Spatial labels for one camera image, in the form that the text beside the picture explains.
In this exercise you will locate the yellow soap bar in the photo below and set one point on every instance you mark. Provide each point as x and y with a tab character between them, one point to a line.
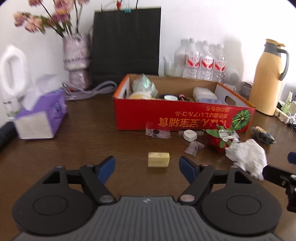
158	160

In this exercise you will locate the crumpled white paper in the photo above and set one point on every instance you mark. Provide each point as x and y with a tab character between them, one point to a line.
249	156

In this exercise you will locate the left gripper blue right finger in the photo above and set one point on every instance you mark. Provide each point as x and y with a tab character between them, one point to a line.
199	178

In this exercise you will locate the black paper shopping bag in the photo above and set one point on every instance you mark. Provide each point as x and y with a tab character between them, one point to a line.
125	43

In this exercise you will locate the white plastic case in box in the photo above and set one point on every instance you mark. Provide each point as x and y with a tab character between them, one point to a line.
203	93

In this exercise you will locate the red strawberry shaped package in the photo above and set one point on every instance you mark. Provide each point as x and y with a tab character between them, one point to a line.
222	138

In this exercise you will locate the clear wrapper with dark candy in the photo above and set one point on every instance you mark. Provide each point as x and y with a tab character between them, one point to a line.
157	131

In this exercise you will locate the yellow thermos jug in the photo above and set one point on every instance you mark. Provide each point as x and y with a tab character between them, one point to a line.
270	71

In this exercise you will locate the dried pink rose bouquet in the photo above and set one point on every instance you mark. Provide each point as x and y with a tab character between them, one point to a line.
64	20

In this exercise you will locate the white power strip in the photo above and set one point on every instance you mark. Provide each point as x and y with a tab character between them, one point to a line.
286	119

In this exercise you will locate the small green spray bottle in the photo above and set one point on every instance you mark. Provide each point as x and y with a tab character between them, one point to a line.
285	108

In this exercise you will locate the dark blue snack packet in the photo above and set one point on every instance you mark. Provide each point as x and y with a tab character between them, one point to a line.
263	135

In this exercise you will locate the purple tissue box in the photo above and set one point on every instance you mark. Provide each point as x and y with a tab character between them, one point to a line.
44	108

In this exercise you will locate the purple candy wrapper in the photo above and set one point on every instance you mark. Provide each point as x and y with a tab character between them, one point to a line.
193	148

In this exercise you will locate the red cardboard box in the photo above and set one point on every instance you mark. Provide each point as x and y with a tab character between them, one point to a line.
175	115

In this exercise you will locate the right water bottle red label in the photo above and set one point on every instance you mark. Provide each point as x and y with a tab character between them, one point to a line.
219	63

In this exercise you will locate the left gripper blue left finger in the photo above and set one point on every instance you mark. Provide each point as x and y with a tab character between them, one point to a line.
94	178

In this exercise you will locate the white purple ceramic vase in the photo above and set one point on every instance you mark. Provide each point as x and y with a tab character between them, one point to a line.
76	58

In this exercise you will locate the purple cloth in box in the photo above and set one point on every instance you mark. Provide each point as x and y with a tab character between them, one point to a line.
209	101

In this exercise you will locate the white detergent jug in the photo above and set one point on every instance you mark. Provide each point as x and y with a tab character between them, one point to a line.
15	80

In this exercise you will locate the middle water bottle red label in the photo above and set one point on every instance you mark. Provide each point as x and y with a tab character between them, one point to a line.
207	62

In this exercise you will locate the white astronaut speaker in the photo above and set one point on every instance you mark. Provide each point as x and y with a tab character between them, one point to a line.
231	78

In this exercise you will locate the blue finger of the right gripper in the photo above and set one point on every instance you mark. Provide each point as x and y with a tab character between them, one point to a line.
276	175
292	158

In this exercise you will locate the green crumpled plastic bag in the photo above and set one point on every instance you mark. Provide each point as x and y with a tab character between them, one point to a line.
143	84

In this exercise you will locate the white round cap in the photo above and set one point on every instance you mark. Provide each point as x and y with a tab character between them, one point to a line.
189	135

